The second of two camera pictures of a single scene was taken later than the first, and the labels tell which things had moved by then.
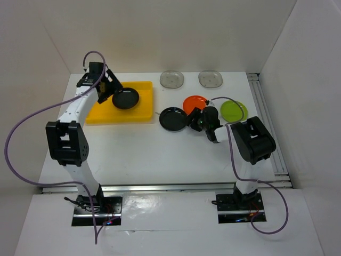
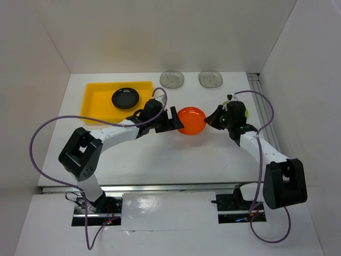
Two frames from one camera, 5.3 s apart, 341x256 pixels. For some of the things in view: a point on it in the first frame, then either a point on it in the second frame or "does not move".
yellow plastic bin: (106, 112) does not move
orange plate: (191, 102) -> (192, 119)
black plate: (126, 98) does not move
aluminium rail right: (282, 179) does not move
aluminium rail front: (183, 188) does not move
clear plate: (171, 79) does not move
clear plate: (210, 79) does not move
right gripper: (195, 113) -> (212, 120)
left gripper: (114, 86) -> (170, 124)
